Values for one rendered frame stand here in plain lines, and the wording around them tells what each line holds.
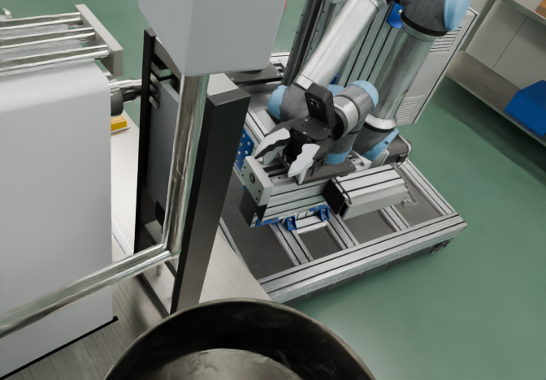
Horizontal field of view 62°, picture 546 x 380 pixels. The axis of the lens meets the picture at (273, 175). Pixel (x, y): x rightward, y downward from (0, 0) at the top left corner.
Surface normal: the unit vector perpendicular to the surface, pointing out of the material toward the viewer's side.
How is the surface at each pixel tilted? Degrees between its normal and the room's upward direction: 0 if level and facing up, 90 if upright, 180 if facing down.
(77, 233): 90
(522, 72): 90
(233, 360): 72
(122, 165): 0
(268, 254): 0
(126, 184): 0
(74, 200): 90
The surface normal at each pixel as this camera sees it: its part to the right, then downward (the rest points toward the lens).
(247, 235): 0.24, -0.69
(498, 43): -0.76, 0.31
